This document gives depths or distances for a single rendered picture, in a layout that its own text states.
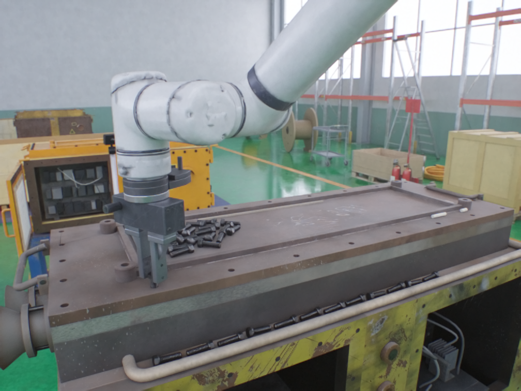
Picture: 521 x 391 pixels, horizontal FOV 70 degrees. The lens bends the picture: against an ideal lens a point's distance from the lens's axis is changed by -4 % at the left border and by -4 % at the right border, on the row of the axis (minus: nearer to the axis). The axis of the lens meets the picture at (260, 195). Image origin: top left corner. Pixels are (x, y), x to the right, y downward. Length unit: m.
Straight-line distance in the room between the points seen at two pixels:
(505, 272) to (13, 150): 6.15
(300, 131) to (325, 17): 10.65
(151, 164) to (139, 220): 0.10
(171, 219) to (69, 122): 8.50
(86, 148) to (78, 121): 5.73
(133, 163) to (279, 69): 0.27
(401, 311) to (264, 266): 0.36
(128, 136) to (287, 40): 0.28
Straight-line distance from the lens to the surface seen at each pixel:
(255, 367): 0.80
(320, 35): 0.55
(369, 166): 7.86
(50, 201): 3.57
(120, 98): 0.63
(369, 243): 0.95
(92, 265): 0.88
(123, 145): 0.64
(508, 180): 6.10
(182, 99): 0.51
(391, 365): 1.07
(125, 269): 0.77
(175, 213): 0.65
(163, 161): 0.64
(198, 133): 0.51
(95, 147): 3.40
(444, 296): 1.10
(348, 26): 0.54
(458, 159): 6.52
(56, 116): 9.19
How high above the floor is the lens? 1.71
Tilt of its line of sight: 15 degrees down
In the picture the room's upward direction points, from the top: straight up
